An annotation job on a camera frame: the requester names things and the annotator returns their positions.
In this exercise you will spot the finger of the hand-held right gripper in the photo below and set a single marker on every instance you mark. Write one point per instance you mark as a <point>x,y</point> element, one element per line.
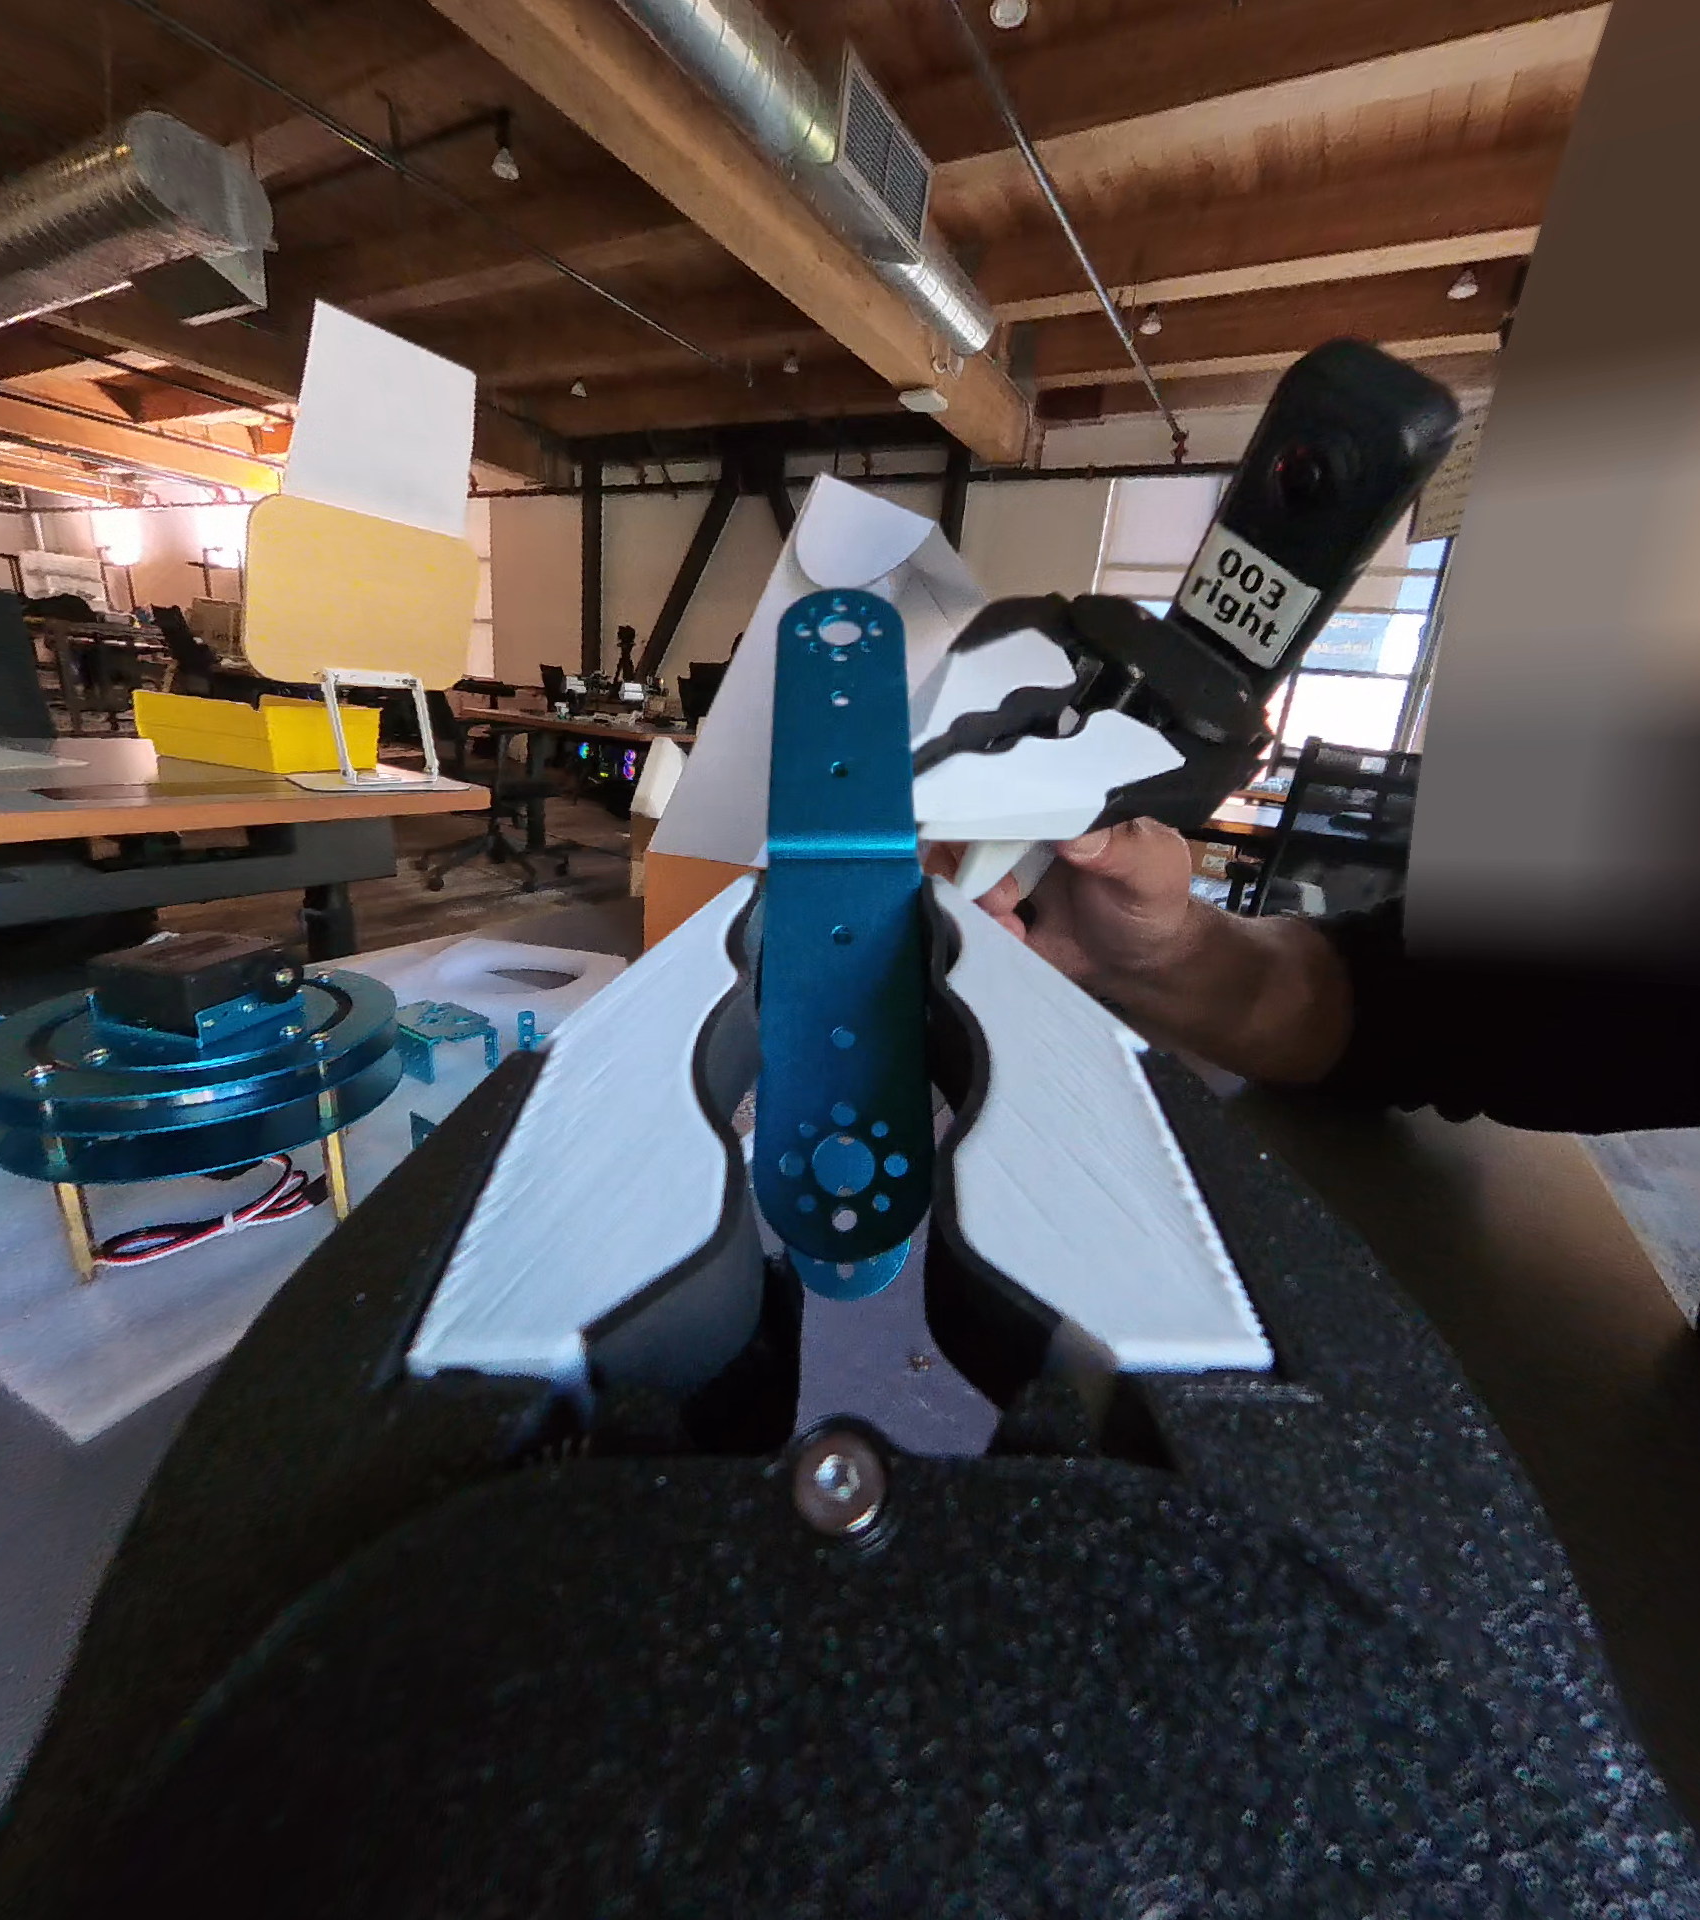
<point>1007,667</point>
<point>1059,780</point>

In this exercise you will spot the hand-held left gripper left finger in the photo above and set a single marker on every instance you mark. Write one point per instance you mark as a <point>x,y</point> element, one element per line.
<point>580,1185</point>

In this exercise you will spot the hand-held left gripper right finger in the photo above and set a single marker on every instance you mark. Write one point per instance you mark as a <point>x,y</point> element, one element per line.
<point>1104,1185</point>

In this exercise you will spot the blue H-shaped metal bracket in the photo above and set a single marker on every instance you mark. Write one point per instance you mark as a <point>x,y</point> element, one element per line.
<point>835,931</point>

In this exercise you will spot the person's right hand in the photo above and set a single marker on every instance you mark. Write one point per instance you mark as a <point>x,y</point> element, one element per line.
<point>1134,931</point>

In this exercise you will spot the black office chair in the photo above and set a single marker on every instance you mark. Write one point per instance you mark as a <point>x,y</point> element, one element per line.
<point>505,780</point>
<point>1330,810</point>

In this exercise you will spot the white cardboard box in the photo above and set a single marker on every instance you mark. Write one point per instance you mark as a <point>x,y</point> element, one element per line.
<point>715,780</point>

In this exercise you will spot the blue round base with servo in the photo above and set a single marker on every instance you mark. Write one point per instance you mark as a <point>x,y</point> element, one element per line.
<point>175,1050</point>

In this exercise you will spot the white foam sheet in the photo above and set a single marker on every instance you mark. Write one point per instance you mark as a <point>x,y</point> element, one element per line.
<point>40,1319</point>

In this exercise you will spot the yellow plastic bin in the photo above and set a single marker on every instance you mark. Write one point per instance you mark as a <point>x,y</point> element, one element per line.
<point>249,728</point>

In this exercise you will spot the yellow board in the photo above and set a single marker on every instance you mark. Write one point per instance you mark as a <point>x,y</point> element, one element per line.
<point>355,600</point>

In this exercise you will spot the blue multi-hole servo bracket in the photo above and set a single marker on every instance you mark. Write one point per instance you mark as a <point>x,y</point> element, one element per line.
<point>445,1036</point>

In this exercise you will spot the silver duct with vent grille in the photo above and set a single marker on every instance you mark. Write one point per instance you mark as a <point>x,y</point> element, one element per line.
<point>851,150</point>

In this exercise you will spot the silver ventilation duct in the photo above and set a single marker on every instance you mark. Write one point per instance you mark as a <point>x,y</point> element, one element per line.
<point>40,225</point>

